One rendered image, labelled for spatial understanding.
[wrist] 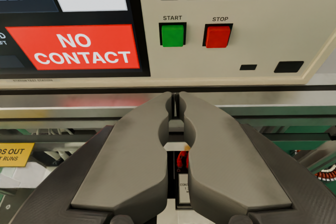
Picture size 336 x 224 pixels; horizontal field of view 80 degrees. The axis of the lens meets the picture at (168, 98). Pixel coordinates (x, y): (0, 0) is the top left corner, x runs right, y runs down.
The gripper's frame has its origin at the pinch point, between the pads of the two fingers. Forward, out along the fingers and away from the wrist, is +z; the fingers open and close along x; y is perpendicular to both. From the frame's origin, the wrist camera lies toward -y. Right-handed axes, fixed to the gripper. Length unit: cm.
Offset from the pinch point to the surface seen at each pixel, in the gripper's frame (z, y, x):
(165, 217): 15.2, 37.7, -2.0
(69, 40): 6.7, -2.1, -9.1
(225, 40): 6.2, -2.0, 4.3
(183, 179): 16.3, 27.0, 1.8
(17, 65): 7.9, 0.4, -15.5
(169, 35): 5.9, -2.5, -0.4
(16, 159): 5.7, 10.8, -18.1
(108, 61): 7.8, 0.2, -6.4
